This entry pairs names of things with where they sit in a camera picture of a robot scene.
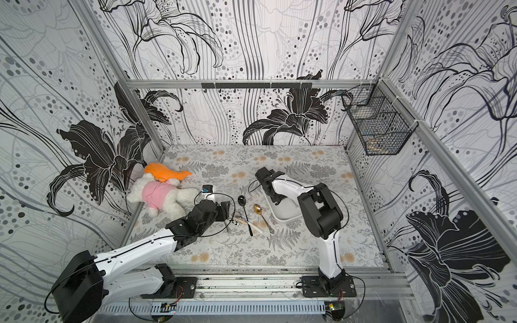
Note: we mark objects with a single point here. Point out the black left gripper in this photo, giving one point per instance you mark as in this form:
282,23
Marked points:
223,211

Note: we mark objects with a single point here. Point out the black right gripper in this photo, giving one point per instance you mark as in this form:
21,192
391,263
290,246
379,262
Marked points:
265,177

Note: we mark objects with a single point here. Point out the black long-handled spoon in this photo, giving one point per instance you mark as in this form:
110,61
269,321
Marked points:
242,203

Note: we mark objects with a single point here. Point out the gold spoon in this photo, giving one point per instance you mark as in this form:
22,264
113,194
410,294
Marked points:
259,210

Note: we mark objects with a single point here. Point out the silver spoon wooden handle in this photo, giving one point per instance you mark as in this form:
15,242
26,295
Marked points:
243,221

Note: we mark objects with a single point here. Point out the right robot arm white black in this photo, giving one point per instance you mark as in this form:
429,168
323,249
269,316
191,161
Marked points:
316,206

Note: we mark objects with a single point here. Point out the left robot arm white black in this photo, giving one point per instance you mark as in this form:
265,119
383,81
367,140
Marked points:
91,281

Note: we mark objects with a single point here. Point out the white plastic storage box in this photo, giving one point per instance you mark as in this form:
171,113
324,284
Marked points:
288,209

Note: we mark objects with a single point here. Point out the white plush toy pink shirt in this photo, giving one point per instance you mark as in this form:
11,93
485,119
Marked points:
160,189

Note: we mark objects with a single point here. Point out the small circuit board left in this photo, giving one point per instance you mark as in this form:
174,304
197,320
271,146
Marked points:
168,308

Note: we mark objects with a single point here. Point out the small circuit board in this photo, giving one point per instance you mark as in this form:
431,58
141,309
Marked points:
168,308
335,309

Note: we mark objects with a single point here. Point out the small circuit board right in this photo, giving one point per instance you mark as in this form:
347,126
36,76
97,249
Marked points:
335,309

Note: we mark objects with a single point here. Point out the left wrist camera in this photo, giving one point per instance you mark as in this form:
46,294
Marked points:
207,192

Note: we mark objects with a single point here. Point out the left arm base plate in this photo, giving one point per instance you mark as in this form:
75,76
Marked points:
178,288

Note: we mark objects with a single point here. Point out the black bar on back rail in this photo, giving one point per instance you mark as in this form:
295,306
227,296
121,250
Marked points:
256,85

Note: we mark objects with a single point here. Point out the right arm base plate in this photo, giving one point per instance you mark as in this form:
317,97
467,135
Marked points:
314,287

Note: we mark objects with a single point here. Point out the white slotted cable duct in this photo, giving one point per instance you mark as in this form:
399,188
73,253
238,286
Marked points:
218,308

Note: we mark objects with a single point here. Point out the black wire wall basket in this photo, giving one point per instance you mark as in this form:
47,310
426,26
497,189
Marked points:
380,127

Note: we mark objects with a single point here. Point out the aluminium mounting rail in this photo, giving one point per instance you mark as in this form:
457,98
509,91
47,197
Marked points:
253,283

